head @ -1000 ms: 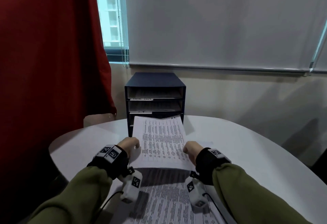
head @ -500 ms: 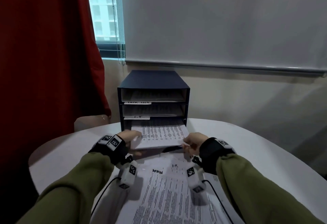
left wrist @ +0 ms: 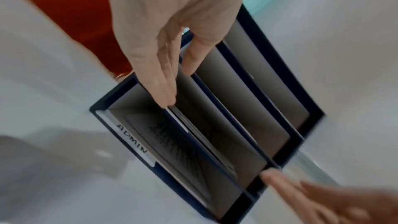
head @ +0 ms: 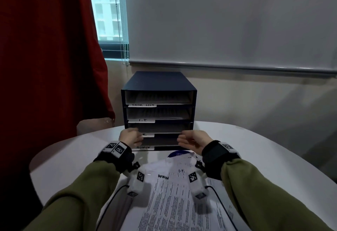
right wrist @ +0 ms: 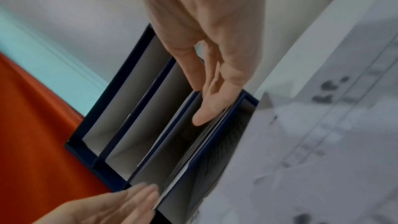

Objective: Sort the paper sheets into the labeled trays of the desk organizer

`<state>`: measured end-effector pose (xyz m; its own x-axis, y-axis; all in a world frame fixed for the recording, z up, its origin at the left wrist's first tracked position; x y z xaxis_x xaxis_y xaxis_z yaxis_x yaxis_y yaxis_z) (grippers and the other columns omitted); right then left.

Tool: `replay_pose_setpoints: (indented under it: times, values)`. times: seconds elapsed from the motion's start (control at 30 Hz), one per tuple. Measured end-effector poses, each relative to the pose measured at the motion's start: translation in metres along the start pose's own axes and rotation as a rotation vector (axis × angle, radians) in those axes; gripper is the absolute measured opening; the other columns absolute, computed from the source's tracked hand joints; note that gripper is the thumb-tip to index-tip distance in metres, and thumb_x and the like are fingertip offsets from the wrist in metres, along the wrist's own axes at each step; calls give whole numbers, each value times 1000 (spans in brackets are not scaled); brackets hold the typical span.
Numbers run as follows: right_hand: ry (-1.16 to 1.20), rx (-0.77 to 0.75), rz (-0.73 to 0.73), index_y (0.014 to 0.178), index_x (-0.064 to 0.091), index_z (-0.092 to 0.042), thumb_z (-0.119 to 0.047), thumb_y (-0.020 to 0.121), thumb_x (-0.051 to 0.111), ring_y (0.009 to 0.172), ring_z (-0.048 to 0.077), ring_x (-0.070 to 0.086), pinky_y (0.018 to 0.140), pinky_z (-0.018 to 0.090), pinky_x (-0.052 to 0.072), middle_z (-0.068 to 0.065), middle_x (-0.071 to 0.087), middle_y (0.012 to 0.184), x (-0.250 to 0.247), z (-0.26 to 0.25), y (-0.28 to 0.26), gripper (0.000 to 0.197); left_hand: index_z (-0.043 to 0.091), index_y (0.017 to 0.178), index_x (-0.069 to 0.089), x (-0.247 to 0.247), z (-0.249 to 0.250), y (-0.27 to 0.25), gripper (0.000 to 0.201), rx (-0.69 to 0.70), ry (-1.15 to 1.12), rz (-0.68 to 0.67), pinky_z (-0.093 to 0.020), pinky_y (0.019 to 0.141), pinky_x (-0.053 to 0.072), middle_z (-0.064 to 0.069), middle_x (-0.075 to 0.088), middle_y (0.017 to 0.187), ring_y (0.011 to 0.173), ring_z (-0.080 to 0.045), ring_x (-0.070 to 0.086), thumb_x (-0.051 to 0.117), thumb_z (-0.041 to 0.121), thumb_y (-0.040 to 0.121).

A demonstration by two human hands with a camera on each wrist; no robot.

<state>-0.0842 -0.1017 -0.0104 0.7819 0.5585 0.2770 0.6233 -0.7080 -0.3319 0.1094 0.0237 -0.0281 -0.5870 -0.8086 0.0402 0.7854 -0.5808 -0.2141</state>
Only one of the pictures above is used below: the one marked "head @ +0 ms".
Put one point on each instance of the person's right hand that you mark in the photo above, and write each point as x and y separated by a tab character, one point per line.
198	141

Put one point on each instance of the person's left hand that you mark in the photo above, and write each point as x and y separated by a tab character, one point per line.
131	137

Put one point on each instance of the white printed paper sheet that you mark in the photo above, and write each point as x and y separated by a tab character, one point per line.
158	98

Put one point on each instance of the dark blue paper tray organizer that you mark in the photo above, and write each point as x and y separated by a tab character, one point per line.
158	80

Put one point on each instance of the pile of printed papers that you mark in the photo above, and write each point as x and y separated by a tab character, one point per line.
171	204

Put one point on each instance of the person's right forearm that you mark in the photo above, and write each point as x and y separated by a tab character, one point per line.
263	199

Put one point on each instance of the person's left forearm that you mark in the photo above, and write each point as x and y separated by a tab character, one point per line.
76	199

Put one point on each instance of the black right wrist band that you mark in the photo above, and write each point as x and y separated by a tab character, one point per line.
213	159

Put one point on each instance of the black wrist band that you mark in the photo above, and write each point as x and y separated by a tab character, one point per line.
118	162
213	159

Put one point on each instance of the black left wrist band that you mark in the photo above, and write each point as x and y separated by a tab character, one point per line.
118	162

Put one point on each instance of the beige chair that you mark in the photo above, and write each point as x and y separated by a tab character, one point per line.
92	125

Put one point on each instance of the wide white roller blind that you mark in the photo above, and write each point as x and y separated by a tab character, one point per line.
223	20

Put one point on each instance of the red curtain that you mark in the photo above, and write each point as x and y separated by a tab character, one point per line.
39	54

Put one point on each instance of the window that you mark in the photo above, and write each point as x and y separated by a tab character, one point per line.
105	6

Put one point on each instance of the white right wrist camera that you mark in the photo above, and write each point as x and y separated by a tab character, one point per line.
198	190

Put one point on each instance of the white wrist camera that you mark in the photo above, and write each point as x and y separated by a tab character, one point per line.
198	190
135	186

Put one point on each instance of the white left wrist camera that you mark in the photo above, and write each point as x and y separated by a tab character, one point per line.
135	186

